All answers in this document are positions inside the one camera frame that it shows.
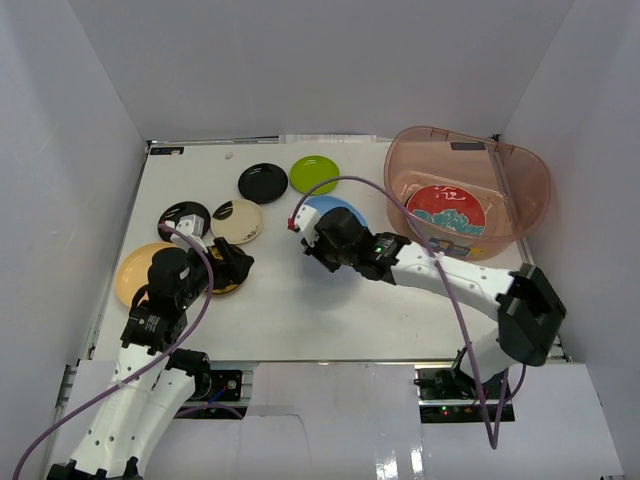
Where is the light blue plate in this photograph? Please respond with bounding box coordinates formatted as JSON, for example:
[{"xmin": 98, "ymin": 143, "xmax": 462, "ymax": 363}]
[{"xmin": 303, "ymin": 195, "xmax": 368, "ymax": 227}]

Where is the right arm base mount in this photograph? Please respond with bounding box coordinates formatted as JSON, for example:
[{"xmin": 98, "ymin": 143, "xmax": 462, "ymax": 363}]
[{"xmin": 414, "ymin": 368, "xmax": 516, "ymax": 425}]

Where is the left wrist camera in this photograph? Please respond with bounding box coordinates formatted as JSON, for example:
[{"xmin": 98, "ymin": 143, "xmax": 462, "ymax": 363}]
[{"xmin": 165, "ymin": 214, "xmax": 205, "ymax": 251}]

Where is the red plate with teal flower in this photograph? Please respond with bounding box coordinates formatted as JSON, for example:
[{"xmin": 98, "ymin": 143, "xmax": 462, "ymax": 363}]
[{"xmin": 405, "ymin": 185, "xmax": 486, "ymax": 236}]

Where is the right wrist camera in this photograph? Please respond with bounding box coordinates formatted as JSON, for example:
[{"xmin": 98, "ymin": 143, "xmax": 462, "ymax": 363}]
[{"xmin": 293, "ymin": 205, "xmax": 321, "ymax": 245}]

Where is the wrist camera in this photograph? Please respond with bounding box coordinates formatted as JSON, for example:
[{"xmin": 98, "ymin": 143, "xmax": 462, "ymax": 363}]
[
  {"xmin": 293, "ymin": 205, "xmax": 321, "ymax": 245},
  {"xmin": 165, "ymin": 214, "xmax": 205, "ymax": 251}
]

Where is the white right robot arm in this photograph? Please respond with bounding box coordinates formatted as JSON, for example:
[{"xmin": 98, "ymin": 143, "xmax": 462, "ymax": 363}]
[{"xmin": 289, "ymin": 206, "xmax": 567, "ymax": 399}]

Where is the pale orange plate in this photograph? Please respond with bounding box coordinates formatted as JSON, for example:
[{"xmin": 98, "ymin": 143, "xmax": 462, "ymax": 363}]
[{"xmin": 115, "ymin": 242, "xmax": 174, "ymax": 307}]

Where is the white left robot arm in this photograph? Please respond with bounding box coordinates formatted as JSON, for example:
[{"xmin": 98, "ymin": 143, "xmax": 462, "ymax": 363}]
[{"xmin": 47, "ymin": 238, "xmax": 254, "ymax": 479}]

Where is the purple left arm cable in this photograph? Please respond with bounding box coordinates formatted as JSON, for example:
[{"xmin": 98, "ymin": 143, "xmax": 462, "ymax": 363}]
[{"xmin": 10, "ymin": 221, "xmax": 244, "ymax": 480}]

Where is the black plate rear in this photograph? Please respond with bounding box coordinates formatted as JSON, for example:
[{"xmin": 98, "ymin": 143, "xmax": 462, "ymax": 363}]
[{"xmin": 237, "ymin": 163, "xmax": 289, "ymax": 205}]

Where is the black plate left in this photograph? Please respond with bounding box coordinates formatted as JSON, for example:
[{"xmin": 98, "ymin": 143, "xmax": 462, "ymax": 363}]
[{"xmin": 159, "ymin": 201, "xmax": 211, "ymax": 240}]

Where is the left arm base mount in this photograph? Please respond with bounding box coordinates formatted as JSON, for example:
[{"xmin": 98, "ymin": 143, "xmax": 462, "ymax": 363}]
[{"xmin": 189, "ymin": 369, "xmax": 243, "ymax": 403}]

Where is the yellow patterned brown-rimmed plate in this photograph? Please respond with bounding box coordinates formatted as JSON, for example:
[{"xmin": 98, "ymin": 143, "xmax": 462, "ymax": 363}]
[{"xmin": 207, "ymin": 244, "xmax": 240, "ymax": 295}]

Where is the lime green plate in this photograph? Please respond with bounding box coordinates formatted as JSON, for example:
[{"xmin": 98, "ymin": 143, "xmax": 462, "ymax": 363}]
[{"xmin": 289, "ymin": 155, "xmax": 340, "ymax": 194}]

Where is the translucent pink plastic bin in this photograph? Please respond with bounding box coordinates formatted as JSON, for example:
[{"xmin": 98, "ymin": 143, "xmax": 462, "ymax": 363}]
[{"xmin": 384, "ymin": 126, "xmax": 552, "ymax": 262}]

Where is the cream plate with black patch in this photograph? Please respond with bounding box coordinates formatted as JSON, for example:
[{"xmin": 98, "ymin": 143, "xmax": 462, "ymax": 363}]
[{"xmin": 210, "ymin": 199, "xmax": 264, "ymax": 245}]

